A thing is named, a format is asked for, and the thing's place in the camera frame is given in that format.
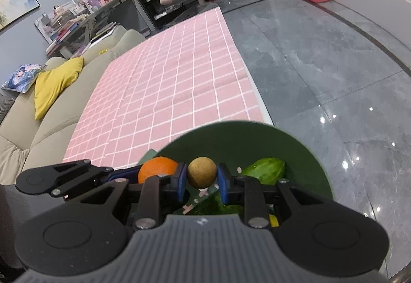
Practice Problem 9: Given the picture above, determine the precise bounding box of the cluttered desk with books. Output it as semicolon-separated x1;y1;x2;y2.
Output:
34;0;129;59

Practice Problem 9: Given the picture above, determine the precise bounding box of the yellow-green pear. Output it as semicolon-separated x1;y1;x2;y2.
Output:
269;214;279;227

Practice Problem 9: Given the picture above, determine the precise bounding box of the beige sofa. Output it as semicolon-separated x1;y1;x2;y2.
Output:
1;26;146;186

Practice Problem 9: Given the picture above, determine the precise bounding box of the orange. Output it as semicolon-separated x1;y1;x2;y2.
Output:
138;156;178;184

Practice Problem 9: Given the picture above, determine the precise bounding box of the yellow cushion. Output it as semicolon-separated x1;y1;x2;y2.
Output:
34;57;84;120

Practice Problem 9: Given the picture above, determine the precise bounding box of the green cucumber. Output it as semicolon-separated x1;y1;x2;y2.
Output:
183;158;286;215

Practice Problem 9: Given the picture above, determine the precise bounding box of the blue patterned cushion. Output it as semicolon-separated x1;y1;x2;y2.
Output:
1;64;46;94

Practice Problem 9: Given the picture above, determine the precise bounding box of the green plastic colander bowl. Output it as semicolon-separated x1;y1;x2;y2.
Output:
157;121;333;199

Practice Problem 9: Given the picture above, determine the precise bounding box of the pink checkered tablecloth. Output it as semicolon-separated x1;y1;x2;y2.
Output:
64;8;271;168

